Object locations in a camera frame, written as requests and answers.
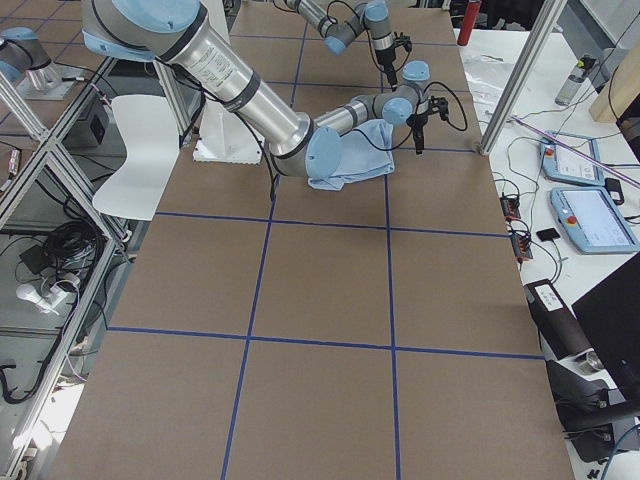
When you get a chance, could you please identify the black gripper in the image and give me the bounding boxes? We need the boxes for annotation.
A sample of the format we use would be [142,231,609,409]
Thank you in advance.
[407,112,429,154]
[374,47,398,90]

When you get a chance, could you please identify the light blue button-up shirt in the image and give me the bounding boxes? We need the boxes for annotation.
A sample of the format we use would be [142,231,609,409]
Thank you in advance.
[308,120,395,191]

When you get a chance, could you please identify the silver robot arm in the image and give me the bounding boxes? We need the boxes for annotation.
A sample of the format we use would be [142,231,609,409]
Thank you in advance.
[272,0,411,91]
[81,1,430,179]

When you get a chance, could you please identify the red cylinder bottle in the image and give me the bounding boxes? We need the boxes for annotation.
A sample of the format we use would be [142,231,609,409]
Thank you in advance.
[457,0,482,46]

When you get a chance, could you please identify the orange circuit board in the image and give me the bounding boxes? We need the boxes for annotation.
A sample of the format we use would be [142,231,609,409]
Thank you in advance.
[500,195,521,221]

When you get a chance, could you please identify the far blue teach pendant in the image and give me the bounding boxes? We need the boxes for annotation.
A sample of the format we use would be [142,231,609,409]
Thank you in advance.
[540,131,605,187]

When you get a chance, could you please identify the blue teach pendant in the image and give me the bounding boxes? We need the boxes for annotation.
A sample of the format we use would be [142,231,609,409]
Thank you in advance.
[540,131,605,187]
[549,187,639,254]

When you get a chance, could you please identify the grey spray bottle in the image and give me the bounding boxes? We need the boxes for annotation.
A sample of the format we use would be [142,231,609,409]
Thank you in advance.
[554,54,598,106]

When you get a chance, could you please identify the near blue teach pendant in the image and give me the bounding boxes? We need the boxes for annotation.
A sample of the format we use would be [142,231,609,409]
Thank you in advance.
[549,187,639,254]

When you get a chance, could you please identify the brown paper table cover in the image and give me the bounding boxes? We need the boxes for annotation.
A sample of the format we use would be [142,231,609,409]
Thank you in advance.
[47,5,576,480]

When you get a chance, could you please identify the black monitor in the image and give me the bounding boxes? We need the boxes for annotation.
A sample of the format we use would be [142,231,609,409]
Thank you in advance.
[572,255,639,400]

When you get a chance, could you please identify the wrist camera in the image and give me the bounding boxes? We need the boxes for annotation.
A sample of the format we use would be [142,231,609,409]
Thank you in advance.
[393,32,412,54]
[429,96,449,122]

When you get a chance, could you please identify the grey aluminium frame post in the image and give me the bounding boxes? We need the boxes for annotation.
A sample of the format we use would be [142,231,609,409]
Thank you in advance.
[478,0,567,155]

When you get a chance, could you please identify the black cable bundle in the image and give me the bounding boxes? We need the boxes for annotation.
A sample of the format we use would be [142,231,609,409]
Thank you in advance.
[14,219,109,296]

